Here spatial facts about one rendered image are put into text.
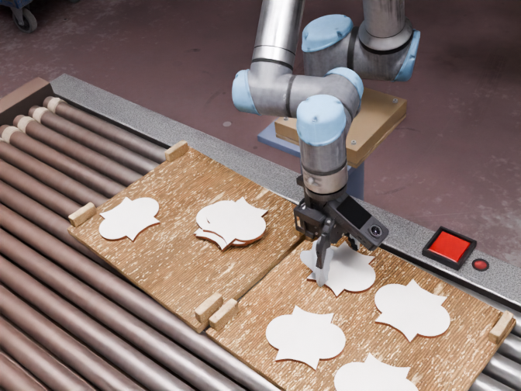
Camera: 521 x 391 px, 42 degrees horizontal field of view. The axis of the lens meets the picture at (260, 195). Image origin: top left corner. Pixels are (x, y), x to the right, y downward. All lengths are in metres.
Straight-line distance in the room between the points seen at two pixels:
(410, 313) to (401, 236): 0.22
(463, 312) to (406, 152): 1.85
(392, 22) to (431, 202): 1.43
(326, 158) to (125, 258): 0.50
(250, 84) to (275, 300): 0.39
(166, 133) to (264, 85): 0.58
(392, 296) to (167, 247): 0.46
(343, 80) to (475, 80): 2.39
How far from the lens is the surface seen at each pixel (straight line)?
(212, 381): 1.19
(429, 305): 1.24
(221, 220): 1.37
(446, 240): 1.37
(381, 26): 1.48
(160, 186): 1.52
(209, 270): 1.32
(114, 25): 4.31
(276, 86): 1.17
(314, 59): 1.58
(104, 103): 1.87
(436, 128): 3.18
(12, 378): 1.30
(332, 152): 1.07
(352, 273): 1.27
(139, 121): 1.77
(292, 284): 1.27
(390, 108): 1.70
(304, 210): 1.20
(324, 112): 1.05
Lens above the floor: 1.91
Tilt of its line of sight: 42 degrees down
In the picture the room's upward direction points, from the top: 7 degrees counter-clockwise
